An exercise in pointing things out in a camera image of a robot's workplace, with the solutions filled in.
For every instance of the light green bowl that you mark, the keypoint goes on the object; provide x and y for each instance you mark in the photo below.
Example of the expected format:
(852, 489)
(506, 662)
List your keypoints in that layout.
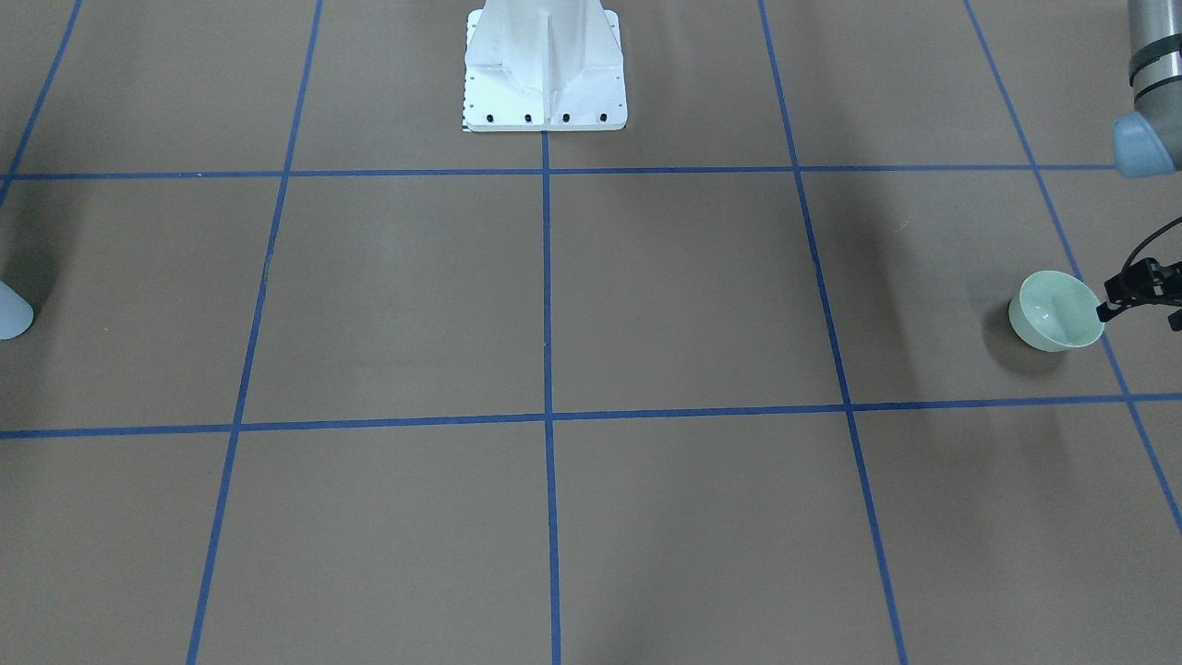
(1054, 312)

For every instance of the brown paper table mat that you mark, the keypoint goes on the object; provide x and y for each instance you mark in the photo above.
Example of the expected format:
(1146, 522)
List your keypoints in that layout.
(317, 377)

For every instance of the light blue plastic cup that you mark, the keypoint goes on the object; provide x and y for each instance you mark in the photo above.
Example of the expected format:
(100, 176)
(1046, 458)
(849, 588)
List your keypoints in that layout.
(17, 315)

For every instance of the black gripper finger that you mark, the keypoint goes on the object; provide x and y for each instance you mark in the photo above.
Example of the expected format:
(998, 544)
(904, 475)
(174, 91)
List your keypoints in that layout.
(1109, 309)

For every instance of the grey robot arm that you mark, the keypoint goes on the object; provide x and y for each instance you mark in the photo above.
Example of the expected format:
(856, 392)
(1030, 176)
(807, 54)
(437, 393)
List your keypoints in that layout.
(1146, 141)

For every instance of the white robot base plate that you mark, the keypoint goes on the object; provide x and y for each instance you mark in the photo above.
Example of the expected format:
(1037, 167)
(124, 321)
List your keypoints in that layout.
(544, 66)

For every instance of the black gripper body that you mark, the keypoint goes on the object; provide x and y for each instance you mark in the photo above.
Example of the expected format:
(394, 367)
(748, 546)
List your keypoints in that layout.
(1138, 284)

